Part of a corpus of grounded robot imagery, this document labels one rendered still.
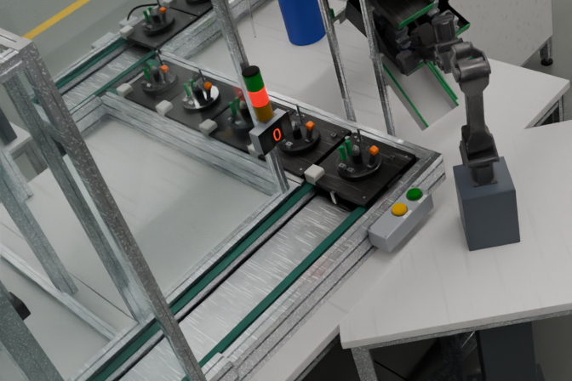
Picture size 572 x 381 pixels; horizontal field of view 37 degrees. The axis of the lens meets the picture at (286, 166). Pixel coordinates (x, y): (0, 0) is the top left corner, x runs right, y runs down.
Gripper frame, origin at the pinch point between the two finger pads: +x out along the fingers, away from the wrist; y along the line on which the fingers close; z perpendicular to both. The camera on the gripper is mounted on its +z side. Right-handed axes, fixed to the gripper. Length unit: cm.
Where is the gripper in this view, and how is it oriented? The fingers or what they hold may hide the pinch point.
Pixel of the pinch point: (414, 48)
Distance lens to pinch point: 247.7
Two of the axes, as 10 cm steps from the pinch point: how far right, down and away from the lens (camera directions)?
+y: -7.8, 5.4, -3.3
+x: -5.0, -2.3, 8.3
